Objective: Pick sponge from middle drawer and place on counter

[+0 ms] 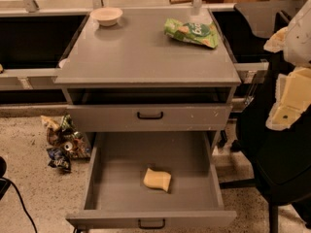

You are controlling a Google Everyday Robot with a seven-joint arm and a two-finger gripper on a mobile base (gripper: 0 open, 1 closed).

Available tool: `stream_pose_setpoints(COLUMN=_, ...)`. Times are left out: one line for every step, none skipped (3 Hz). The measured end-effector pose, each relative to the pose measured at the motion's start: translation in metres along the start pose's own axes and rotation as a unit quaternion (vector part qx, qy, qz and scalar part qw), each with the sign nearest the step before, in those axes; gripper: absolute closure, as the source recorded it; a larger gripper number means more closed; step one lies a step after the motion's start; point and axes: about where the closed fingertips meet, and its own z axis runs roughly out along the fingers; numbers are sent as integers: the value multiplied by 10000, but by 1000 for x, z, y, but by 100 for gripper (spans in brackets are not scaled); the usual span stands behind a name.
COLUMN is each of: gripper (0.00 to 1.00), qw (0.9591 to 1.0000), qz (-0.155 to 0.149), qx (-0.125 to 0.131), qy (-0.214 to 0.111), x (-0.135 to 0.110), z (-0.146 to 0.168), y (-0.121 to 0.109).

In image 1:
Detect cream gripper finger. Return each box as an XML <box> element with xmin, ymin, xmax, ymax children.
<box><xmin>265</xmin><ymin>67</ymin><xmax>311</xmax><ymax>131</ymax></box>
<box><xmin>263</xmin><ymin>27</ymin><xmax>288</xmax><ymax>53</ymax></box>

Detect yellow sponge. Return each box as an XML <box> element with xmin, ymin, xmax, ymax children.
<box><xmin>143</xmin><ymin>168</ymin><xmax>171</xmax><ymax>192</ymax></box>

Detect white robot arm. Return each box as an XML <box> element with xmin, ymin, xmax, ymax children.
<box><xmin>263</xmin><ymin>0</ymin><xmax>311</xmax><ymax>131</ymax></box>

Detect closed grey top drawer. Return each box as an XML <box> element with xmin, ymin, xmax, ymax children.
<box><xmin>67</xmin><ymin>104</ymin><xmax>231</xmax><ymax>132</ymax></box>

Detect grey drawer cabinet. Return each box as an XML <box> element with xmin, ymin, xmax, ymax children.
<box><xmin>52</xmin><ymin>7</ymin><xmax>242</xmax><ymax>231</ymax></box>

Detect open grey middle drawer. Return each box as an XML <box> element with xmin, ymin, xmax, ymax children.
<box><xmin>66</xmin><ymin>131</ymin><xmax>236</xmax><ymax>231</ymax></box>

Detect black office chair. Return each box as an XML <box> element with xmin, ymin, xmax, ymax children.
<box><xmin>220</xmin><ymin>10</ymin><xmax>311</xmax><ymax>233</ymax></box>

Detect green snack bag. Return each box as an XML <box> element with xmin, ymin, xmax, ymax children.
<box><xmin>164</xmin><ymin>18</ymin><xmax>219</xmax><ymax>49</ymax></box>

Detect wooden stick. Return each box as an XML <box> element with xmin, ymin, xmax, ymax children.
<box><xmin>169</xmin><ymin>0</ymin><xmax>192</xmax><ymax>4</ymax></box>

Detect white bowl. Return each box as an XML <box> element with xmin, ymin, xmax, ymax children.
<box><xmin>90</xmin><ymin>7</ymin><xmax>122</xmax><ymax>26</ymax></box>

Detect pile of snack wrappers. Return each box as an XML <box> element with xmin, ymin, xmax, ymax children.
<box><xmin>41</xmin><ymin>114</ymin><xmax>91</xmax><ymax>172</ymax></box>

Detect black cable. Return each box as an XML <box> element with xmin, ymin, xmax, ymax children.
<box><xmin>0</xmin><ymin>177</ymin><xmax>38</xmax><ymax>233</ymax></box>

